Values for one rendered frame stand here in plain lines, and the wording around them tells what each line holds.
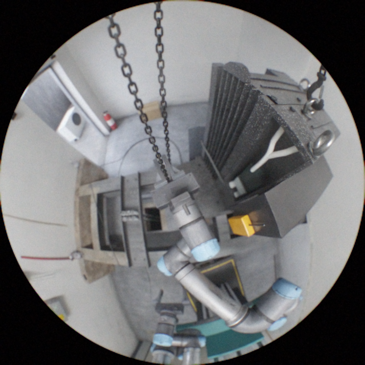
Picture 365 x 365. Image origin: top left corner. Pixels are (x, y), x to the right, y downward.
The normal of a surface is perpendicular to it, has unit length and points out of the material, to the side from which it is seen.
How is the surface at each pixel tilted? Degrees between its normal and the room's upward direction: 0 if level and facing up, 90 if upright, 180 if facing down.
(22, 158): 90
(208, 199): 0
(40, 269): 90
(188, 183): 2
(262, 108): 90
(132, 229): 0
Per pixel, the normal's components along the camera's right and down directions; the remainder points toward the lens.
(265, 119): -0.93, 0.37
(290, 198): -0.06, -0.30
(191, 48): 0.15, 0.94
